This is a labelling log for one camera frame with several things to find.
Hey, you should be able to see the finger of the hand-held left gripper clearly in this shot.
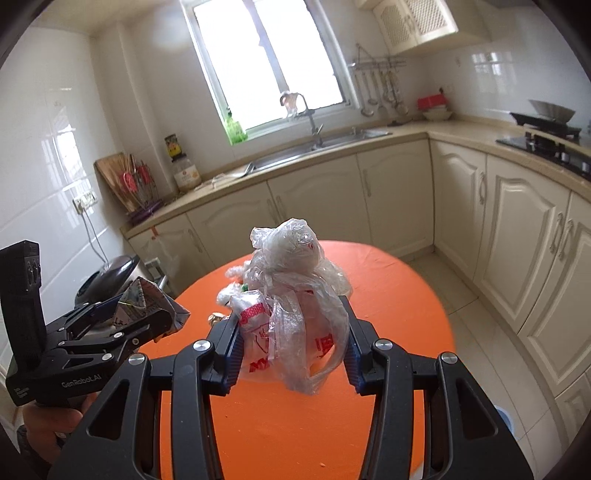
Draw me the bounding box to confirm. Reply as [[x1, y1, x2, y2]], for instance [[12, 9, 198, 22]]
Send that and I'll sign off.
[[51, 296, 126, 335], [44, 316, 172, 367]]

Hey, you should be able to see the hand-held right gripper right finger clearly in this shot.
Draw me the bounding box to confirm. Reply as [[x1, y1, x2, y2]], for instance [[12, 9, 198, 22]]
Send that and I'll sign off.
[[339, 295, 543, 480]]

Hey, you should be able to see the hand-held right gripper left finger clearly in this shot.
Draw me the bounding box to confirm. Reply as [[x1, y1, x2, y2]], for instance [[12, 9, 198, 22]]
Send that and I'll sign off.
[[48, 316, 245, 480]]

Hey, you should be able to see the clear plastic bag bundle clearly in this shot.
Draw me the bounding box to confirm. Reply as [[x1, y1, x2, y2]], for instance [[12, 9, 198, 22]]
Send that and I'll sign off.
[[227, 217, 354, 396]]

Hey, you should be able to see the person's left hand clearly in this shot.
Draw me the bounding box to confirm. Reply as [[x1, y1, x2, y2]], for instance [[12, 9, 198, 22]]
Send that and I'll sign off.
[[17, 394, 100, 463]]

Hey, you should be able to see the black countertop cooker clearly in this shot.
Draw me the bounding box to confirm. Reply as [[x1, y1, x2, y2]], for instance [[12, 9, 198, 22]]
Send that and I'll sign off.
[[74, 254, 142, 330]]

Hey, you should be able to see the white crumpled plastic bag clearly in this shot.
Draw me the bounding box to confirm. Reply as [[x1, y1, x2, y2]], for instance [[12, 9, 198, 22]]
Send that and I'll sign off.
[[216, 262, 250, 309]]

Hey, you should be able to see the round orange table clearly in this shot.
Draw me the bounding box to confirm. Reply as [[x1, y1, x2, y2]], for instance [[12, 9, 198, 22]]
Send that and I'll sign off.
[[136, 240, 456, 480]]

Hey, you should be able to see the wooden cutting board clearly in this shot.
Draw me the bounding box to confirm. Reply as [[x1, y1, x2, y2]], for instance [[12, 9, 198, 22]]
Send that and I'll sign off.
[[94, 152, 139, 214]]

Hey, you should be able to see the large clear jar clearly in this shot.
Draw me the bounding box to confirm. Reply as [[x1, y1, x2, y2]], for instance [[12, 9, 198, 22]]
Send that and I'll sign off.
[[172, 154, 203, 194]]

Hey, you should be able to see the stainless steel sink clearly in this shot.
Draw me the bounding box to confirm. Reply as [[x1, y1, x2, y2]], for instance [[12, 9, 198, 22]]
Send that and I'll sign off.
[[239, 127, 393, 174]]

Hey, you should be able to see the green dish soap bottle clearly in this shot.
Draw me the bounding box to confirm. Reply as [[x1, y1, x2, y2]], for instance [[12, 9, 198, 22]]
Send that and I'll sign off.
[[224, 108, 249, 145]]

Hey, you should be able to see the metal kitchen faucet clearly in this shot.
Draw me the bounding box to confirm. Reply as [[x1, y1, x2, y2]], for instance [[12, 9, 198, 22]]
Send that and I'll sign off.
[[279, 91, 325, 148]]

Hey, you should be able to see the hanging metal ladle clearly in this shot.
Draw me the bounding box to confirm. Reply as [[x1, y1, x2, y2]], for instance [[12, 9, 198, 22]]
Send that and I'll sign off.
[[355, 69, 376, 118], [390, 69, 411, 117], [376, 69, 391, 112]]

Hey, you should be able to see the white framed window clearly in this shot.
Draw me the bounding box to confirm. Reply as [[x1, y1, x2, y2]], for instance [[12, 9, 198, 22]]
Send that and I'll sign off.
[[180, 0, 358, 138]]

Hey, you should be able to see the black gas stove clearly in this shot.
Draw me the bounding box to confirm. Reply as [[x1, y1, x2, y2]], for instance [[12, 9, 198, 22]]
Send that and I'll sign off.
[[496, 111, 591, 182]]

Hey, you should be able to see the metal wok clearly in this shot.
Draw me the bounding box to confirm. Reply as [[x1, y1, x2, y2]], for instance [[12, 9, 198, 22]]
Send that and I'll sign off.
[[528, 99, 577, 123]]

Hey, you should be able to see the cream upper cabinet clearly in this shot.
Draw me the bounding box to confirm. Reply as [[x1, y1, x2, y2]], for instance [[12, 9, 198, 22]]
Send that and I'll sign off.
[[355, 0, 461, 59]]

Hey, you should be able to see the white power cable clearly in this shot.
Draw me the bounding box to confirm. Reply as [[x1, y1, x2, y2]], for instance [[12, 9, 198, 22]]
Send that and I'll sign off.
[[82, 210, 110, 269]]

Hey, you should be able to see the white wall socket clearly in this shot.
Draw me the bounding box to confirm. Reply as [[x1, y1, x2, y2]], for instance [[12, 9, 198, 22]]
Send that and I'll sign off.
[[72, 192, 98, 214]]

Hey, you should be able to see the wire rack with red utensils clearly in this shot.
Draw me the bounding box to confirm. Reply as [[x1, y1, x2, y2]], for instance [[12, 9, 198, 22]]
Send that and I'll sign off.
[[117, 154, 165, 225]]

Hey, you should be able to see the metal utensil rail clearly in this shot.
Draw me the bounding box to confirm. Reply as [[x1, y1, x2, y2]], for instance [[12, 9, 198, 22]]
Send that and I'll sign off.
[[348, 44, 408, 72]]

